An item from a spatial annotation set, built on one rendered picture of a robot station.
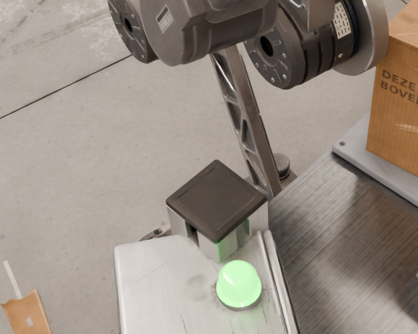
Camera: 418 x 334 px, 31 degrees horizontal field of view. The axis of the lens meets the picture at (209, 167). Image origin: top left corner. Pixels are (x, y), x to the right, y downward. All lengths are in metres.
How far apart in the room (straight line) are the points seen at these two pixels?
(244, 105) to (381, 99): 0.50
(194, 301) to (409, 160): 0.88
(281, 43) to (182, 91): 1.63
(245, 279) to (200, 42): 0.28
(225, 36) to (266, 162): 1.08
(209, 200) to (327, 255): 0.78
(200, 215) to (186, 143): 2.04
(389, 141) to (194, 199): 0.85
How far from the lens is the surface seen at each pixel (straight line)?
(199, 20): 0.63
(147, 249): 0.46
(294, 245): 1.23
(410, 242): 1.25
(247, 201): 0.45
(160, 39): 0.67
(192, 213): 0.44
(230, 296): 0.43
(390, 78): 1.18
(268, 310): 0.43
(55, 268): 2.28
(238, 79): 1.63
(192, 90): 2.65
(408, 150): 1.27
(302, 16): 1.03
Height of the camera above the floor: 1.86
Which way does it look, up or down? 50 degrees down
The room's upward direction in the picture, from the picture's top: 7 degrees counter-clockwise
